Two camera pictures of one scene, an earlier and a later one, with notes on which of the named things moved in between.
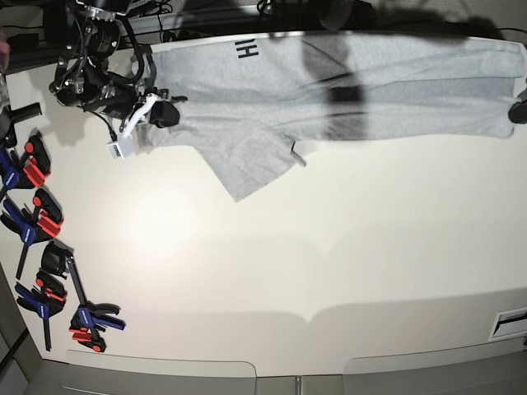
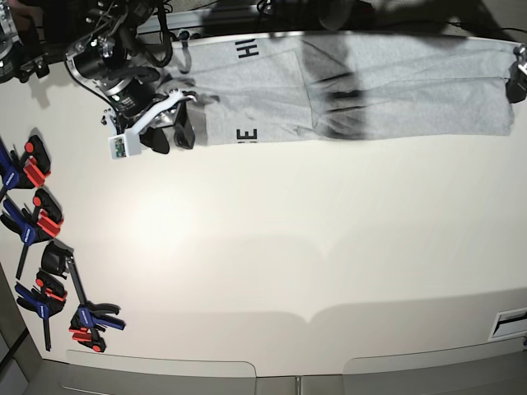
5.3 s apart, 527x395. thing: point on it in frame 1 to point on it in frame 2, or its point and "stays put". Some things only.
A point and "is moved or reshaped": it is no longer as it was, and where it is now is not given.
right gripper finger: (518, 113) to (516, 86)
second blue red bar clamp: (43, 223) stays put
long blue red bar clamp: (56, 257) stays put
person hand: (5, 54) to (25, 14)
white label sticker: (509, 324) stays put
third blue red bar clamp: (48, 300) stays put
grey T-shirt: (254, 103) is moved or reshaped
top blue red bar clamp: (31, 171) stays put
